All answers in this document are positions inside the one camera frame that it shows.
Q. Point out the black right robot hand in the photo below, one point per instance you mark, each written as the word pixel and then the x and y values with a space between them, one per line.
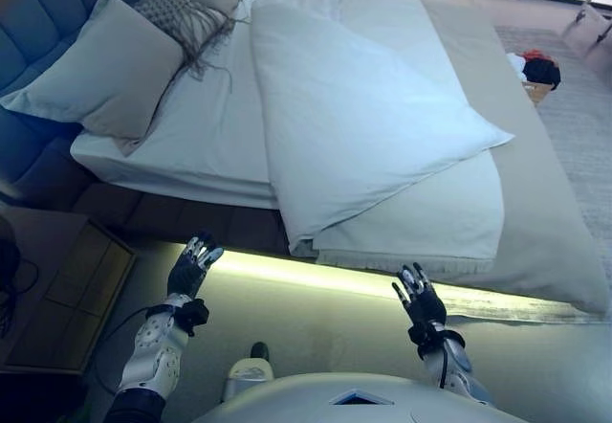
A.
pixel 425 303

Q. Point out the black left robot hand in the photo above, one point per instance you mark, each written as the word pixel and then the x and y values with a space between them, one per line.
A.
pixel 185 274

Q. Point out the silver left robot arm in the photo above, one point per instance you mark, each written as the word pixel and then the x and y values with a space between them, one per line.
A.
pixel 155 346

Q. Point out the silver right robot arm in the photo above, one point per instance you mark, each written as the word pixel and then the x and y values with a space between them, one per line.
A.
pixel 449 356

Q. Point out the white fitted bed sheet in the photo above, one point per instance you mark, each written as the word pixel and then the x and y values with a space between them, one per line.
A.
pixel 201 145

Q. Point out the beige bed blanket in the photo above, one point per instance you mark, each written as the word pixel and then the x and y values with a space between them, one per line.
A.
pixel 526 179

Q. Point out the white robot leg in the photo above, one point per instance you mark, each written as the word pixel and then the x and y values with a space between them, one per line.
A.
pixel 251 370

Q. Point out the wooden nightstand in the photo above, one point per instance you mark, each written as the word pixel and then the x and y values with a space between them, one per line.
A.
pixel 57 289

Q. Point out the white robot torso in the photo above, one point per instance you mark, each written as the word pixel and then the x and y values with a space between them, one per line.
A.
pixel 330 399

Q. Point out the white duvet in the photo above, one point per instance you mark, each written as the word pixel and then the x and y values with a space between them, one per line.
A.
pixel 344 107

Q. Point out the large beige pillow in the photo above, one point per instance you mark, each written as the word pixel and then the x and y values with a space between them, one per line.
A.
pixel 100 73

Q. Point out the grey floor rug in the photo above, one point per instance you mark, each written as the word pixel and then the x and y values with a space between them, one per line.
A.
pixel 574 121

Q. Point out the wicker laundry basket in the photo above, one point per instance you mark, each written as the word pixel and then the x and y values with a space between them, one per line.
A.
pixel 538 92

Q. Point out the grey woven fringed cushion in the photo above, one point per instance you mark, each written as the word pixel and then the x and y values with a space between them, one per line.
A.
pixel 186 26

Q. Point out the white garment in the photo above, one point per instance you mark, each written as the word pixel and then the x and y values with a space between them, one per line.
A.
pixel 516 65

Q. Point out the black garment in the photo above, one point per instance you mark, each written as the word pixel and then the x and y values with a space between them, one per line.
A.
pixel 542 73

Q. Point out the red garment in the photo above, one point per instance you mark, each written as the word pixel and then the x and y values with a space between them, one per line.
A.
pixel 538 54

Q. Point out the grey padded headboard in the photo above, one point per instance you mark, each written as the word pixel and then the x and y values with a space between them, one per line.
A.
pixel 33 35

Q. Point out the dark bed frame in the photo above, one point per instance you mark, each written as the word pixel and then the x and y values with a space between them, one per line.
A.
pixel 158 212

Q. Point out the metal stand frame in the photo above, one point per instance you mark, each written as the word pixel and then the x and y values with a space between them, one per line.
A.
pixel 585 6

